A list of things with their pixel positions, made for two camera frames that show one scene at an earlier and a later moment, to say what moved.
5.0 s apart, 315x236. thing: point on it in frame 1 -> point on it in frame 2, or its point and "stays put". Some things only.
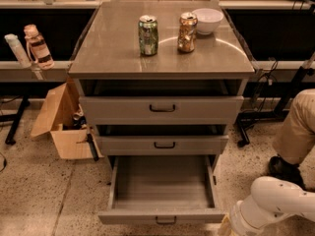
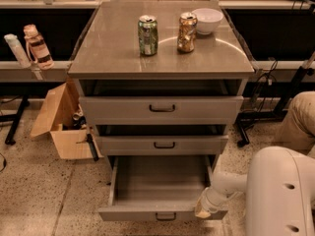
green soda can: [148, 31] stays put
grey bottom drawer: [162, 190] stays put
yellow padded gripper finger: [225, 227] -> [200, 211]
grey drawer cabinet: [160, 79] stays put
